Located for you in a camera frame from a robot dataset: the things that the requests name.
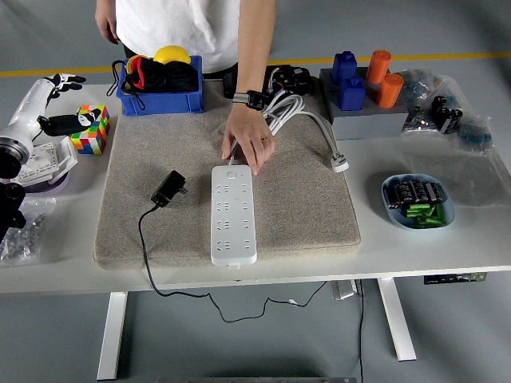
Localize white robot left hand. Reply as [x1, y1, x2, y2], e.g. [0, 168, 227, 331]
[0, 73, 100, 153]

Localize person's left hand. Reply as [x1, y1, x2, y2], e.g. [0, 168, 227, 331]
[221, 102, 277, 176]

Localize person's right hand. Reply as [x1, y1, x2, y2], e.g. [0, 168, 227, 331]
[94, 6, 121, 45]

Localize black plug adapter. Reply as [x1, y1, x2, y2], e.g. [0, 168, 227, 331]
[150, 170, 188, 208]

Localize thin black adapter cord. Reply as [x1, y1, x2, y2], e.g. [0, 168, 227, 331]
[137, 203, 328, 323]

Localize black wristwatch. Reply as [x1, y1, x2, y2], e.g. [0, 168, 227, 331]
[232, 90, 267, 111]

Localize yellow ball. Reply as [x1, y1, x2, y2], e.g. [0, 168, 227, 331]
[153, 45, 192, 65]

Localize person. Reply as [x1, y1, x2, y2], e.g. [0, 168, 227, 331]
[94, 0, 277, 176]

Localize colourful puzzle cube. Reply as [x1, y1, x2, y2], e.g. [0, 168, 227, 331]
[70, 104, 111, 156]

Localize purple tray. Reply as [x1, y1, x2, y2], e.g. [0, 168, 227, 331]
[7, 171, 72, 195]

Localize grey-brown mat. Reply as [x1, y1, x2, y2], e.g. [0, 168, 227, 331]
[92, 77, 362, 271]

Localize white power strip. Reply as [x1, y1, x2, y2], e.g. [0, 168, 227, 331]
[210, 164, 259, 270]

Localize blue plastic bin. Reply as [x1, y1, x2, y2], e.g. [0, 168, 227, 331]
[115, 54, 205, 116]

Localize blue block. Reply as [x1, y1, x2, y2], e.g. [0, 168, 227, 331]
[331, 50, 358, 85]
[338, 75, 366, 112]

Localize clear bag of small screws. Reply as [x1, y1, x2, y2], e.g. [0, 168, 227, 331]
[0, 197, 57, 267]

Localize grey block base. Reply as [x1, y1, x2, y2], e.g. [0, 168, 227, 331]
[319, 65, 410, 141]

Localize orange cylinder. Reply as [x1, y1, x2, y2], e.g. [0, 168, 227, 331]
[375, 73, 405, 109]
[365, 49, 391, 84]

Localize black cylindrical capacitor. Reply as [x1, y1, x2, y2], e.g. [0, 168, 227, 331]
[397, 180, 415, 207]
[410, 178, 429, 204]
[384, 183, 401, 211]
[425, 181, 446, 205]

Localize clear bag metal parts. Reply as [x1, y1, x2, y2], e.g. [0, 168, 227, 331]
[400, 104, 440, 137]

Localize clear bag blue components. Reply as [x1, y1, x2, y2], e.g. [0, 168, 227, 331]
[401, 68, 442, 105]
[457, 115, 494, 156]

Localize green batteries pile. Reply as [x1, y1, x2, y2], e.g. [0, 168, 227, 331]
[405, 202, 447, 229]

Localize clear bag black capacitors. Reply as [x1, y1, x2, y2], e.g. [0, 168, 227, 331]
[430, 94, 465, 135]

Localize light blue dish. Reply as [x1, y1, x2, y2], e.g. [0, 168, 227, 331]
[381, 173, 457, 231]

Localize large clear plastic bag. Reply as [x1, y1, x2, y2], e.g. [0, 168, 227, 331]
[401, 68, 511, 208]

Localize white table leg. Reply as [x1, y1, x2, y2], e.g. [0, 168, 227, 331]
[97, 291, 129, 381]
[377, 278, 418, 362]

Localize black table control panel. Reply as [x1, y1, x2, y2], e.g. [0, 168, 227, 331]
[423, 272, 488, 286]

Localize white power strip cord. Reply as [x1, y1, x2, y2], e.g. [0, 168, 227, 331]
[227, 92, 351, 174]

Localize white wall socket plate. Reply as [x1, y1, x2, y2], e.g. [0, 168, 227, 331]
[15, 137, 79, 187]

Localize black electronic device with wires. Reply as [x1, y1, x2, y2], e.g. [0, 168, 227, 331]
[222, 64, 315, 99]

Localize black drawstring pouch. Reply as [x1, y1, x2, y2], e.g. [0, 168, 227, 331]
[106, 55, 200, 111]

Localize metal bracket under table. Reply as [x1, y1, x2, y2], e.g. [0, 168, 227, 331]
[331, 280, 362, 301]

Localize black hanging cable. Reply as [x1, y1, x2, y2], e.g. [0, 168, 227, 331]
[356, 278, 366, 383]

